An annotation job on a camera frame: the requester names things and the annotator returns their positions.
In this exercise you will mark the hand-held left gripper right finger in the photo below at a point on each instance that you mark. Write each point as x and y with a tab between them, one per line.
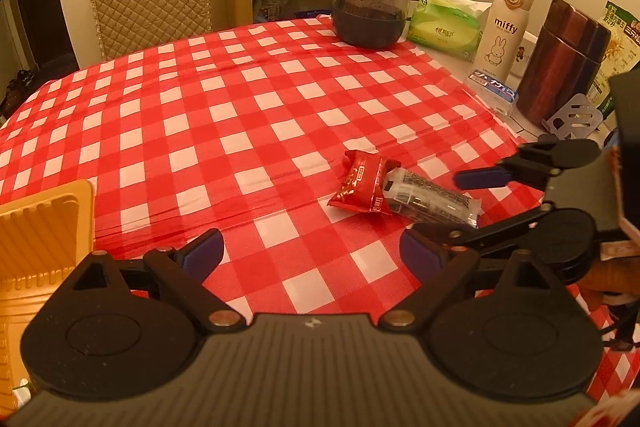
417	252

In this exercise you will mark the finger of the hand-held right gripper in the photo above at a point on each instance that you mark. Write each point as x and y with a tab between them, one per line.
450	236
480	177

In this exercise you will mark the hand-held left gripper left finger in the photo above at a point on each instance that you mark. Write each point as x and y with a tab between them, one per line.
205	252

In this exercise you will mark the silver grey snack packet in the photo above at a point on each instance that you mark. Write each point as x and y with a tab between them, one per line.
430	199

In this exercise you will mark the red snack packet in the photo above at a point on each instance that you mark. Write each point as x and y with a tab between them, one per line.
362	182

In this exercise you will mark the yellow plastic tray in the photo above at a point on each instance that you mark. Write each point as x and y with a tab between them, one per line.
40	232

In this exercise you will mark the person's right hand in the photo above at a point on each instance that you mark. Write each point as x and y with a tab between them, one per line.
600	279

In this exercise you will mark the grey metal phone stand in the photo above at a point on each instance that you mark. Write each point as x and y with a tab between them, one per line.
570	117

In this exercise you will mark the blue white small box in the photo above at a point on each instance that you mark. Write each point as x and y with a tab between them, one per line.
495	89

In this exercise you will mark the white printed cup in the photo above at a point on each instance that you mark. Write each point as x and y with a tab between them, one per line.
524	54

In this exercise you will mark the red white checked tablecloth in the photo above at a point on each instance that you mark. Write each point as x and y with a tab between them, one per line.
150	132

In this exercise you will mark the white thermos bottle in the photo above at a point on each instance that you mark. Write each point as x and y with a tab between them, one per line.
500	37

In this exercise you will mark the copper metal canister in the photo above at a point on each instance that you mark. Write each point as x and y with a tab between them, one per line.
560	57

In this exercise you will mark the green tissue pack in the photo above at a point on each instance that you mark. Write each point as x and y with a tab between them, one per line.
442	29

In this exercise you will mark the green sunflower seed bag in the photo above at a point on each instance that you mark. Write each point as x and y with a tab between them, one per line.
615	47

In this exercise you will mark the dark shoe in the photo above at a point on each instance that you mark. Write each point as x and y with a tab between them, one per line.
20	87

